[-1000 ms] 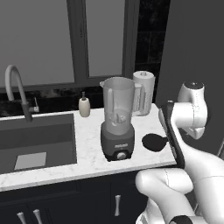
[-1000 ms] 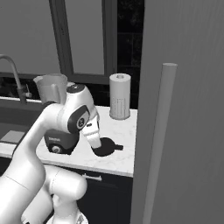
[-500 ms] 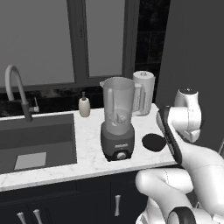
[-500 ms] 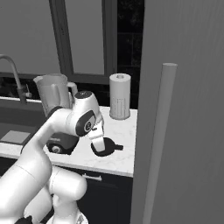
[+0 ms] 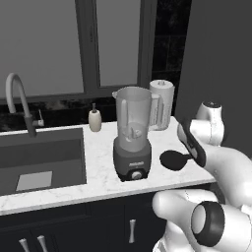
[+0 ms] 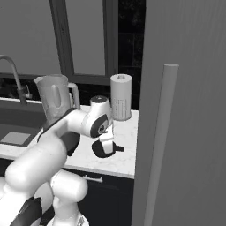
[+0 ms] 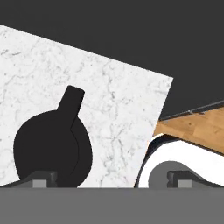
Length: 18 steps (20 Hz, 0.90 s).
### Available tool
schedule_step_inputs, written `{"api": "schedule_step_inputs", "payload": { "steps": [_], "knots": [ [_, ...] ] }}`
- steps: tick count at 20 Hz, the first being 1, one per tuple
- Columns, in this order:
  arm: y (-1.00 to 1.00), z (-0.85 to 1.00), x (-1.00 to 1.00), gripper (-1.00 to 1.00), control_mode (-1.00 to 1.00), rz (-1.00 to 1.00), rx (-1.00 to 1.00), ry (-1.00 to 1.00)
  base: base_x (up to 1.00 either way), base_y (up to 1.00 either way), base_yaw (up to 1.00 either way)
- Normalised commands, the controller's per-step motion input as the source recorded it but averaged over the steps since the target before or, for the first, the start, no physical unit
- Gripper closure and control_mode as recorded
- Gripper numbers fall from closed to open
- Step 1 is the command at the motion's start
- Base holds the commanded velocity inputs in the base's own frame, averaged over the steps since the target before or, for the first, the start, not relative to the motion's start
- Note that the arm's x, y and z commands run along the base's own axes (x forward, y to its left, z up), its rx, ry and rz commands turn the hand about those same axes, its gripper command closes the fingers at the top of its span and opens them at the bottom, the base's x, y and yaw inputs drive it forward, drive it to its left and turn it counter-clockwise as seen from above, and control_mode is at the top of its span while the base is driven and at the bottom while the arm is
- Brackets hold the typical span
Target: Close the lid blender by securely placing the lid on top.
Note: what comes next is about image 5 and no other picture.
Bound dark grey sink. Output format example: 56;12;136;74
0;127;89;197

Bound dark cupboard door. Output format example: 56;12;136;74
124;193;166;252
0;228;33;252
31;213;91;252

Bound silver cupboard handle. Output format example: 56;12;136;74
128;219;137;244
36;234;49;252
18;238;31;252

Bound grey curved tap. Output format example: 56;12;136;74
5;72;45;139

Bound black blender lid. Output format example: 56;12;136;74
158;150;195;172

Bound dark framed window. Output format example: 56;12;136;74
0;0;158;106

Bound beige soap dispenser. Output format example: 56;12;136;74
88;102;103;133

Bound dark grey tall cabinet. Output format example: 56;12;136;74
173;0;252;158

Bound grey blender with clear jar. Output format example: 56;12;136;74
111;86;162;183

